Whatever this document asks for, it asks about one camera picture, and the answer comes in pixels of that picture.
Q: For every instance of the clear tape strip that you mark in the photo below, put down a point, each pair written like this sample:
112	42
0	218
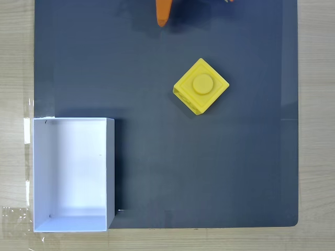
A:
15	217
27	130

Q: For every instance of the yellow toy block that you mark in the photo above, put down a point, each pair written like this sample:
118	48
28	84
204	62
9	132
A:
201	86

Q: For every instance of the white open cardboard box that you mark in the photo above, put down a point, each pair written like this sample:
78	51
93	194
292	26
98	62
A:
76	172

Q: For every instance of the dark grey table mat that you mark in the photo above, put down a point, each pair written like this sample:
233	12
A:
183	162

